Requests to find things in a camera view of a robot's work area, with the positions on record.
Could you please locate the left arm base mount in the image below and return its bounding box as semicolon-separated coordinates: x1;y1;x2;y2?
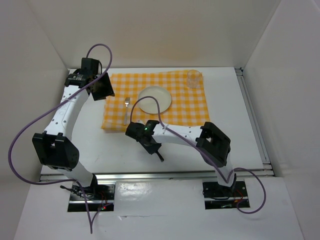
60;184;116;213

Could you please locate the silver fork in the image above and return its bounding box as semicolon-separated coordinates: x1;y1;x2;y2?
123;96;131;126

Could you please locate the yellow white checkered cloth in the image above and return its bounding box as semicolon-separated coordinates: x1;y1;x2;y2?
101;70;210;132

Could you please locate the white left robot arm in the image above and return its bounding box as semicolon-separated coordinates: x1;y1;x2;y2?
32;57;115;200

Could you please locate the cream round plate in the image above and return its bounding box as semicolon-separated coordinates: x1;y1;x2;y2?
137;86;172;114

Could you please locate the silver table knife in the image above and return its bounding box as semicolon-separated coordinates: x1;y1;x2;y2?
155;151;164;162

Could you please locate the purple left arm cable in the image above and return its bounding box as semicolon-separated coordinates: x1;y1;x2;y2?
8;43;113;235

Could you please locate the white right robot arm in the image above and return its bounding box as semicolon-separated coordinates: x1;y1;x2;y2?
125;120;237;196

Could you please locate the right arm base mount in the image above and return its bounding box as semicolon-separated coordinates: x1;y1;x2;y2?
202;180;250;210

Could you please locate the clear plastic cup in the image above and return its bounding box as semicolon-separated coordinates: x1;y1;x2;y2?
186;69;202;89

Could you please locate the aluminium front rail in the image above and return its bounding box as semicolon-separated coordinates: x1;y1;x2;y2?
40;169;275;182

